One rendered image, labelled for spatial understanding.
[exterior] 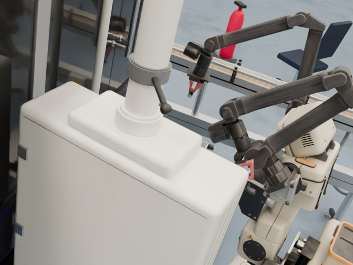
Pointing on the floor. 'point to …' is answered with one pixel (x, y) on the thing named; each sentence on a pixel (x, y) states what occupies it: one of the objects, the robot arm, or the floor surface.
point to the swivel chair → (329, 38)
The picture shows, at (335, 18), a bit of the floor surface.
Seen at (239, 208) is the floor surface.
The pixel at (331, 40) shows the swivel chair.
